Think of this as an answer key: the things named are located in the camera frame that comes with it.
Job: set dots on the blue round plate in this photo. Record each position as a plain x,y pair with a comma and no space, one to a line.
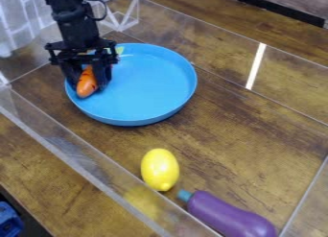
153,84

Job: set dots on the clear acrylic enclosure wall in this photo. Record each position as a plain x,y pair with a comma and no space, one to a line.
250,138

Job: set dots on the yellow toy lemon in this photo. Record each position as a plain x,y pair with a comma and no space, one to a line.
161,169

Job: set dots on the purple toy eggplant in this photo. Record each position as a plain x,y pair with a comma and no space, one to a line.
229,219

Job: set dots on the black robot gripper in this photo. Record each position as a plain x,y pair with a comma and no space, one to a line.
81,45

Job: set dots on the blue object at corner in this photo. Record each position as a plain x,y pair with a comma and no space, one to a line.
11,223

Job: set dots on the orange toy carrot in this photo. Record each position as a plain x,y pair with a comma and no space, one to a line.
87,84

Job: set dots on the clear acrylic corner bracket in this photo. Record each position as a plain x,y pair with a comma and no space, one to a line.
119,18

